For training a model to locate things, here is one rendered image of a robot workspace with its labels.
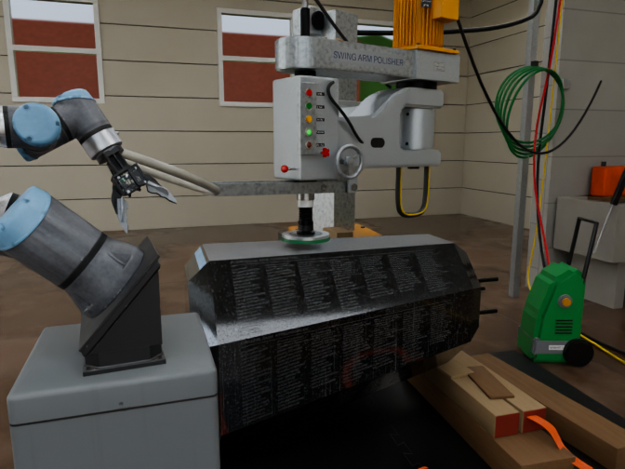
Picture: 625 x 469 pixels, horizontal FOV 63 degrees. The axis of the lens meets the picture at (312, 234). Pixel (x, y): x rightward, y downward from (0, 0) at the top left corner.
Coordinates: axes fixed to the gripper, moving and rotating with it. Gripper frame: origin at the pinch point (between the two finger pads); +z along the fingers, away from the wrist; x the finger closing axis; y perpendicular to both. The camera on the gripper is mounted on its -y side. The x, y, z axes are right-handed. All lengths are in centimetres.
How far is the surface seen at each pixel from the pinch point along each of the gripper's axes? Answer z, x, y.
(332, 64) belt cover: -17, 101, -41
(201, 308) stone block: 36, 4, -54
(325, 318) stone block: 65, 38, -40
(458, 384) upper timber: 132, 78, -50
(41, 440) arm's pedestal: 26, -46, 26
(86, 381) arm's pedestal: 21.3, -33.1, 26.6
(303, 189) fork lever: 20, 67, -56
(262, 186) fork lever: 10, 51, -52
